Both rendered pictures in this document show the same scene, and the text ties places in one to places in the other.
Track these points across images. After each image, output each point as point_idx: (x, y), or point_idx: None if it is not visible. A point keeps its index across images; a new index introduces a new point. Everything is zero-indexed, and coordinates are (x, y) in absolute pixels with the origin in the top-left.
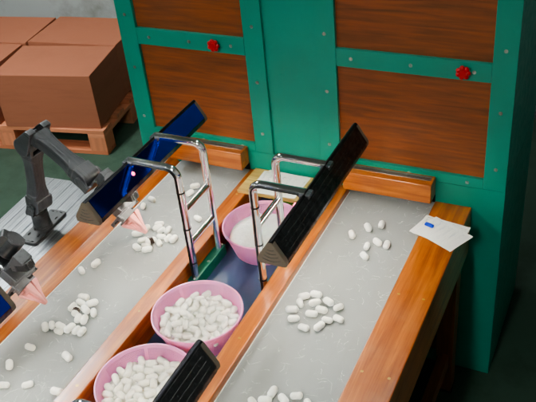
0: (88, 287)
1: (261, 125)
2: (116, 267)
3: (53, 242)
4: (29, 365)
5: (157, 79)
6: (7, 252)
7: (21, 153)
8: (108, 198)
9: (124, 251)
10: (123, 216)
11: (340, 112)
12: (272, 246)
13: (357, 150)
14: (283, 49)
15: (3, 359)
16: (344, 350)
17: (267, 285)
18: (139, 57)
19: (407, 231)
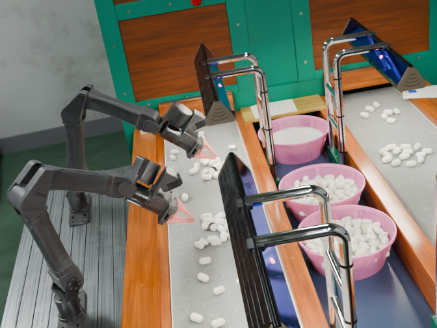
0: (198, 212)
1: (242, 65)
2: (205, 194)
3: (103, 215)
4: (221, 271)
5: (136, 53)
6: (151, 176)
7: (70, 122)
8: (224, 99)
9: (196, 185)
10: (200, 142)
11: (311, 30)
12: (414, 69)
13: None
14: None
15: (188, 279)
16: None
17: (352, 153)
18: (118, 34)
19: (397, 103)
